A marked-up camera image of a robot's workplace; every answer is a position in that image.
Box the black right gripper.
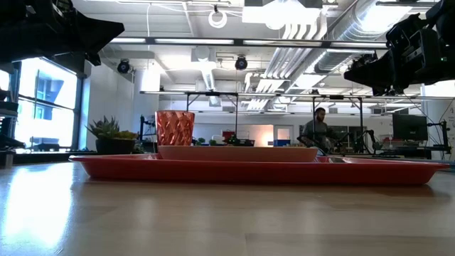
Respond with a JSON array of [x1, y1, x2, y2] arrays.
[[343, 0, 455, 97]]

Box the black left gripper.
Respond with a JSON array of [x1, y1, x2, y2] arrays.
[[0, 0, 126, 78]]

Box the orange faceted plastic cup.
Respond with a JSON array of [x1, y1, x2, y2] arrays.
[[155, 110, 196, 147]]

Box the peach round plate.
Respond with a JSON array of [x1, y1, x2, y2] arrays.
[[158, 145, 319, 164]]

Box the red plastic tray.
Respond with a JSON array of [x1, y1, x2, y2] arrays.
[[68, 153, 451, 186]]

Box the black round ceiling fixture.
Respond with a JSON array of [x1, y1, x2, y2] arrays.
[[117, 58, 131, 75], [234, 55, 249, 71]]

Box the black background monitor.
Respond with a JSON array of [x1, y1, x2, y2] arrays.
[[392, 113, 429, 142]]

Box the person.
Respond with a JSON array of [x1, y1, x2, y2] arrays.
[[297, 107, 338, 154]]

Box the small potted succulent plant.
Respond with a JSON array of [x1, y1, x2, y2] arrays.
[[86, 115, 139, 155]]

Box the black background workstation frame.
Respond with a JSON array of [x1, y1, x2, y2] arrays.
[[311, 94, 364, 154], [186, 91, 240, 144]]

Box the silver air duct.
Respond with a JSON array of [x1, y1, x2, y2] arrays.
[[314, 0, 392, 74]]

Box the white coiled ceiling cable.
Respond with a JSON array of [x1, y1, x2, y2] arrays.
[[208, 9, 228, 29]]

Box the black aluminium table frame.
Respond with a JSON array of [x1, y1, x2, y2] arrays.
[[0, 151, 99, 168]]

